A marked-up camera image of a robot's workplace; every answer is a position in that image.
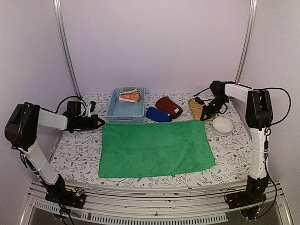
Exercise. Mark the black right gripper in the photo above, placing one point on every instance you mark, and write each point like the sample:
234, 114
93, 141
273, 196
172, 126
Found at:
209, 112

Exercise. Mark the left aluminium frame post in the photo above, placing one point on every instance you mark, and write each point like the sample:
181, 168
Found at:
65, 48

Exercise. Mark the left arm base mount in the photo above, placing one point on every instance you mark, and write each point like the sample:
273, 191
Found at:
68, 197

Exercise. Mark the right aluminium frame post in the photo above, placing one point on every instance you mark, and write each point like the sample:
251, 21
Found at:
247, 39

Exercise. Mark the blue rolled towel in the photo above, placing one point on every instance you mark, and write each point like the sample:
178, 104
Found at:
157, 115

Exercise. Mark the aluminium front rail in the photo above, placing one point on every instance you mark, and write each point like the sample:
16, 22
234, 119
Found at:
201, 205

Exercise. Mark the light blue plastic basket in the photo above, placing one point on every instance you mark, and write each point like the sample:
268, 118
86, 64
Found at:
130, 113

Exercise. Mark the yellow woven bamboo tray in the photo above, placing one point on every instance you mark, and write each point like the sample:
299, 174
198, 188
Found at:
195, 108

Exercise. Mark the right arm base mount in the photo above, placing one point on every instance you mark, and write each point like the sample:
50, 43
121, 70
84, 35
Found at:
246, 198

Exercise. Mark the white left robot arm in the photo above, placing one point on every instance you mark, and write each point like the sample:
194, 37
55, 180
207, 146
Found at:
22, 127

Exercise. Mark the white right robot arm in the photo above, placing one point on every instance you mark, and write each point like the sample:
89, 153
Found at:
258, 117

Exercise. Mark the white bowl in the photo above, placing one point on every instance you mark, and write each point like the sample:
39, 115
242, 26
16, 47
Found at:
222, 126

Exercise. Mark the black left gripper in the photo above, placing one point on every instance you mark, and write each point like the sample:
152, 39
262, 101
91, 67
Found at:
94, 123

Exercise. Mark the orange bunny pattern towel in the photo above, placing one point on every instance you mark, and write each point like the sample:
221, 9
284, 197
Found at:
131, 96

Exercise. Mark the green towel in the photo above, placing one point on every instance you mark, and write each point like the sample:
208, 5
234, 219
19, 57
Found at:
154, 149

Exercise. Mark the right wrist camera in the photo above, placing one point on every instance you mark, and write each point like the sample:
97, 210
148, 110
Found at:
200, 101

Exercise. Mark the brown rolled towel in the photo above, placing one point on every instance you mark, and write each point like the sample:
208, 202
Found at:
167, 105

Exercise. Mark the aluminium frame post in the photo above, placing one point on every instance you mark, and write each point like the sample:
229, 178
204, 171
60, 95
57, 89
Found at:
65, 48
247, 39

